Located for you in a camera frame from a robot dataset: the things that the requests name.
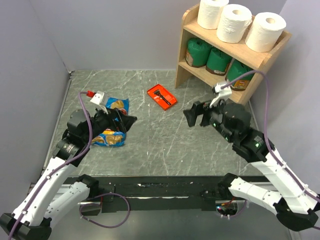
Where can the green roll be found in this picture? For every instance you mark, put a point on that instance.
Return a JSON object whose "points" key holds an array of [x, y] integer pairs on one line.
{"points": [[218, 62], [235, 70], [197, 52]]}

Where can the blue chips bag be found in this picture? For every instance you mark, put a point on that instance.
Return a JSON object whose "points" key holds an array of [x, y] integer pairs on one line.
{"points": [[110, 138]]}

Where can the black razor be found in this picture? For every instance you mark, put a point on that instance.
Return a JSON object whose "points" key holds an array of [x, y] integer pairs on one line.
{"points": [[158, 93]]}

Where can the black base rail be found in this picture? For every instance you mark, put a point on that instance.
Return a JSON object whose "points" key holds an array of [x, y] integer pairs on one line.
{"points": [[155, 193]]}

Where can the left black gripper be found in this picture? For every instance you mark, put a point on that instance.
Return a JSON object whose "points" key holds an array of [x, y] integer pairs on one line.
{"points": [[123, 123]]}

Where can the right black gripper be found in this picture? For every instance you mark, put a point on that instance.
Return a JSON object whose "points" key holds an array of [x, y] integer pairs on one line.
{"points": [[196, 108]]}

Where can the wooden two-tier shelf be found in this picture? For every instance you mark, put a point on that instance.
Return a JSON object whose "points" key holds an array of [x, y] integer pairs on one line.
{"points": [[262, 61]]}

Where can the white paper roll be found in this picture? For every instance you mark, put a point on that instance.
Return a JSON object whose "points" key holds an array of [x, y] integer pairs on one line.
{"points": [[233, 23], [264, 32], [209, 13]]}

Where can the white paper roll front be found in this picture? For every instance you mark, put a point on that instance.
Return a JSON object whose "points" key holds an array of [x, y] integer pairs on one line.
{"points": [[233, 23]]}

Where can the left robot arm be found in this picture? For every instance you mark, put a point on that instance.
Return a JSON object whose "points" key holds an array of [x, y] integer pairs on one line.
{"points": [[36, 216]]}

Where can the orange razor box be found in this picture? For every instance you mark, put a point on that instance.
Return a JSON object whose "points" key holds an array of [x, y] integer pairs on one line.
{"points": [[168, 95]]}

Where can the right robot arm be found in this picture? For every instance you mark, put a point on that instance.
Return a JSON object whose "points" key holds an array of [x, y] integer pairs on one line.
{"points": [[293, 203]]}

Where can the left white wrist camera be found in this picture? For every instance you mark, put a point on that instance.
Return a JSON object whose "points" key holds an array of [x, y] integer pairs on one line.
{"points": [[99, 99]]}

